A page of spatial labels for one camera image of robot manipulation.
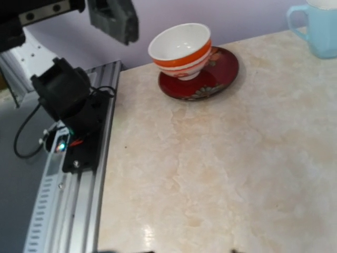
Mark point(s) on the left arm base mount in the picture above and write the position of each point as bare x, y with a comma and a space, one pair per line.
80, 140

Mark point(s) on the light blue mug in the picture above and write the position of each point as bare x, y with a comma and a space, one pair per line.
321, 27

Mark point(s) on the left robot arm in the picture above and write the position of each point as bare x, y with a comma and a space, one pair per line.
62, 89

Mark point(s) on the front aluminium rail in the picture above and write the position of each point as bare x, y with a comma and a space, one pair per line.
67, 209

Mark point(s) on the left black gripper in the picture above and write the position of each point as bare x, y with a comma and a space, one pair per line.
17, 14

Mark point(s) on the dark red saucer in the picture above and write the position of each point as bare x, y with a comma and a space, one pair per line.
218, 74

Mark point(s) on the white and red bowl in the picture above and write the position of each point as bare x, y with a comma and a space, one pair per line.
182, 50

